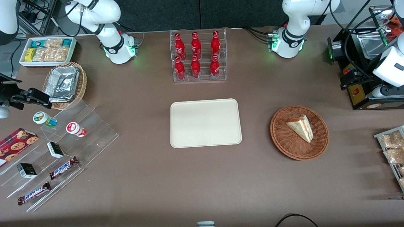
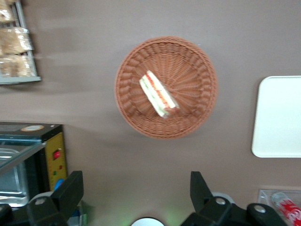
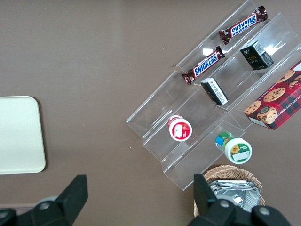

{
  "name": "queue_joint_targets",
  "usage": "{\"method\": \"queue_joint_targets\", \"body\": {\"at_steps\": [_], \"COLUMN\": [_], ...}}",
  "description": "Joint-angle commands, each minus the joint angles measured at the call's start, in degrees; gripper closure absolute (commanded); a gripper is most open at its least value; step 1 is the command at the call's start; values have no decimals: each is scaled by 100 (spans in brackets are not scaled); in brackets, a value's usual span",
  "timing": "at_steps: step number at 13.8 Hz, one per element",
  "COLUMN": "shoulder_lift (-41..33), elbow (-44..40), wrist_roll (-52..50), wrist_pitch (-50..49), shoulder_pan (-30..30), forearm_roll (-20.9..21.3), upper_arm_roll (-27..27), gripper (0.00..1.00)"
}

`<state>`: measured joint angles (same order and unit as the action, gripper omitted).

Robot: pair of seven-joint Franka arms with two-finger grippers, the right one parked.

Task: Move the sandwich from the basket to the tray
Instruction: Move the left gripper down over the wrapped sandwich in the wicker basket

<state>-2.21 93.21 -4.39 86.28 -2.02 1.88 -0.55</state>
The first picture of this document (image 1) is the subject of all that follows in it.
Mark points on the tray of packaged snacks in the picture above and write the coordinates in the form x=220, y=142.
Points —
x=380, y=136

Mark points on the black hot food display machine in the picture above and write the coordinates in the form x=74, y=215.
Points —
x=363, y=101

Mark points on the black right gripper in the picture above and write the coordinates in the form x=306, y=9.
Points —
x=7, y=93

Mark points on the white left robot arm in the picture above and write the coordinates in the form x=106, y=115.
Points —
x=292, y=31

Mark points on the red cookie box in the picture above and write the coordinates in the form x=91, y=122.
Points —
x=14, y=145

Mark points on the round brown wicker basket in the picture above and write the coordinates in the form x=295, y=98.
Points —
x=290, y=145

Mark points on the red cola bottle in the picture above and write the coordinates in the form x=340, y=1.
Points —
x=195, y=67
x=215, y=67
x=180, y=69
x=179, y=47
x=215, y=44
x=196, y=45

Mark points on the cream plastic tray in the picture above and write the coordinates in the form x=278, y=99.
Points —
x=205, y=123

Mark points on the clear acrylic stepped display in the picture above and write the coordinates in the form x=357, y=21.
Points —
x=94, y=132

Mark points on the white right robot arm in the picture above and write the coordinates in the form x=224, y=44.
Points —
x=110, y=31

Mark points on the Snickers chocolate bar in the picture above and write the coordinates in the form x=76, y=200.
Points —
x=34, y=193
x=63, y=168

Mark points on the clear acrylic bottle rack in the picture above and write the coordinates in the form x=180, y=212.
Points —
x=205, y=77

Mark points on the red label yogurt cup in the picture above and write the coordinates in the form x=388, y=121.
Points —
x=75, y=129

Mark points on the small black box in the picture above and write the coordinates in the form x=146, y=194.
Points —
x=55, y=149
x=26, y=170

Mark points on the triangular sandwich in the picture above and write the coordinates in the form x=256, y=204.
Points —
x=301, y=127

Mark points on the clear snack bag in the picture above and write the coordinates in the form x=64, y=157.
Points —
x=401, y=171
x=391, y=140
x=402, y=183
x=394, y=156

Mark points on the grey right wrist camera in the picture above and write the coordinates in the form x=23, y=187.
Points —
x=3, y=113

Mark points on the small grey white object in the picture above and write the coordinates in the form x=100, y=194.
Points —
x=205, y=224

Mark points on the yellow snack packet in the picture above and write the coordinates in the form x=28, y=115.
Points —
x=29, y=54

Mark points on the white plastic snack bin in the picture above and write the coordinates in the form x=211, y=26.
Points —
x=72, y=50

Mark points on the light wicker basket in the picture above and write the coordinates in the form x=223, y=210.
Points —
x=82, y=82

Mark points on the clear bag of nuts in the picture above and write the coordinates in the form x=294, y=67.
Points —
x=53, y=43
x=52, y=54

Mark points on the green label yogurt cup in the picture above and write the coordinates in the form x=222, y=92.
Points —
x=44, y=119

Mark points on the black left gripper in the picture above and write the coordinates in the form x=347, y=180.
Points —
x=360, y=76

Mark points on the teal snack packet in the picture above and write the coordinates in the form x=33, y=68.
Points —
x=37, y=43
x=67, y=42

